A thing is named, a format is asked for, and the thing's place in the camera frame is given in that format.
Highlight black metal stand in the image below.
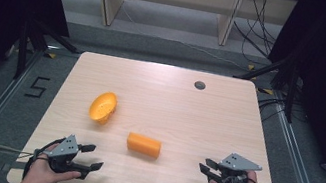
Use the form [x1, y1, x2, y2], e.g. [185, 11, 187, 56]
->
[10, 15, 84, 91]
[227, 43, 307, 125]

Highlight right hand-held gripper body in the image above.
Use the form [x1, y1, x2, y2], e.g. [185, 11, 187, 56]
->
[207, 148, 265, 183]

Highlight orange cylinder block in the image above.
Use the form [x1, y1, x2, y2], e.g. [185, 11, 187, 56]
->
[124, 131, 164, 160]

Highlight bundle of black cables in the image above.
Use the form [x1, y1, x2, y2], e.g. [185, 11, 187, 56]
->
[227, 0, 285, 68]

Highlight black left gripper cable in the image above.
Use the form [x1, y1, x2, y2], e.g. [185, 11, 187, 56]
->
[21, 131, 66, 183]

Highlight black floor cables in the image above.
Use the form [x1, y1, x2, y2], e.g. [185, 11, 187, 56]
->
[254, 93, 290, 126]

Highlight orange plastic bowl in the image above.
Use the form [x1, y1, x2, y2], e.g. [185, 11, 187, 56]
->
[87, 88, 120, 127]

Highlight person's left hand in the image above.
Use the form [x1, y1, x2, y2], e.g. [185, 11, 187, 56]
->
[17, 137, 87, 183]

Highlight grey table cable grommet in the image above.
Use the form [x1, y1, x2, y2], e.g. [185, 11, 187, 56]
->
[193, 80, 207, 92]

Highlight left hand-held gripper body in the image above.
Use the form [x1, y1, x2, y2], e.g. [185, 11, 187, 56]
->
[40, 129, 100, 181]

